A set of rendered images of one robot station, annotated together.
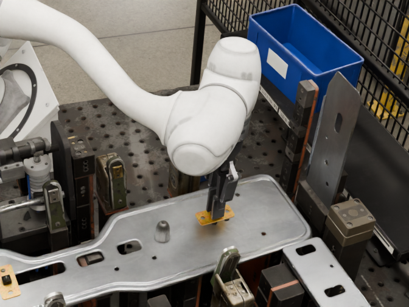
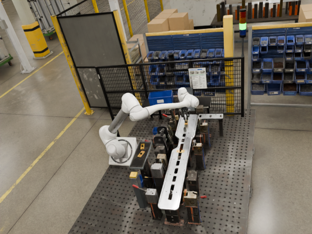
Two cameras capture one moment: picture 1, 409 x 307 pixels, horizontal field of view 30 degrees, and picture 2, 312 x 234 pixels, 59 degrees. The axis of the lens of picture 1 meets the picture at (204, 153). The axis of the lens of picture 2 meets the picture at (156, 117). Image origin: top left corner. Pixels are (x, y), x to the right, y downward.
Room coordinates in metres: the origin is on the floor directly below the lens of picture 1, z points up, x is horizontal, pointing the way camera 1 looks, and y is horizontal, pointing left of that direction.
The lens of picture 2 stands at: (-0.56, 1.93, 2.94)
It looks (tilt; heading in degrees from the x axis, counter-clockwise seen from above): 34 degrees down; 319
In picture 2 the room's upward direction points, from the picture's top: 12 degrees counter-clockwise
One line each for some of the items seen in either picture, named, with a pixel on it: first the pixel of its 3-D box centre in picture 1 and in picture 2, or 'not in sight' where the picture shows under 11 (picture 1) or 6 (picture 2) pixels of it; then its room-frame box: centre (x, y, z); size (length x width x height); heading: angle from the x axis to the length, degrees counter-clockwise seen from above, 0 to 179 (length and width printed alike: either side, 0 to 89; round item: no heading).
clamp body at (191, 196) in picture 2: not in sight; (192, 207); (0.50, 0.79, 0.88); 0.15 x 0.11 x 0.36; 29
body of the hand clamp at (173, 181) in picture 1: (181, 210); (174, 132); (1.32, 0.04, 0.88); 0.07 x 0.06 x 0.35; 29
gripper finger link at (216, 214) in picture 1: (218, 206); not in sight; (1.16, -0.04, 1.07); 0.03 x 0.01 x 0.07; 119
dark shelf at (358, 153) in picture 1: (331, 122); (175, 103); (1.56, -0.32, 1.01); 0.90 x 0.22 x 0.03; 29
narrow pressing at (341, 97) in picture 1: (330, 142); (189, 99); (1.29, -0.28, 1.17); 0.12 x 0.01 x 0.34; 29
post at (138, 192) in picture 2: not in sight; (139, 191); (1.01, 0.96, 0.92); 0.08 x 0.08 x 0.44; 29
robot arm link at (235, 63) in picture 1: (230, 80); (183, 94); (1.16, -0.04, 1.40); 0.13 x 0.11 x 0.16; 166
